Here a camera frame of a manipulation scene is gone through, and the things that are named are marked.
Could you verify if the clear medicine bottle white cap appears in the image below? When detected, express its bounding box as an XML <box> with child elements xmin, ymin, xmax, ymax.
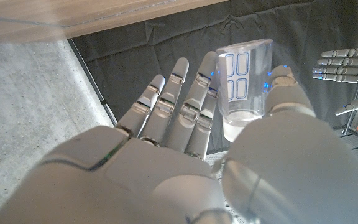
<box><xmin>215</xmin><ymin>38</ymin><xmax>274</xmax><ymax>143</ymax></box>

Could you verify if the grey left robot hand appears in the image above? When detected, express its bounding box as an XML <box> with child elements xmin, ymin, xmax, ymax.
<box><xmin>311</xmin><ymin>46</ymin><xmax>358</xmax><ymax>116</ymax></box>

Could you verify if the black backdrop stand pole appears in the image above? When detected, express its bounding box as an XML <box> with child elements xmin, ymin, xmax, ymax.
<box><xmin>67</xmin><ymin>38</ymin><xmax>118</xmax><ymax>127</ymax></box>

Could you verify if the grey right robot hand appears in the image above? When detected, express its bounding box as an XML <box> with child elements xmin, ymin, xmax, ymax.
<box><xmin>0</xmin><ymin>51</ymin><xmax>358</xmax><ymax>224</ymax></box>

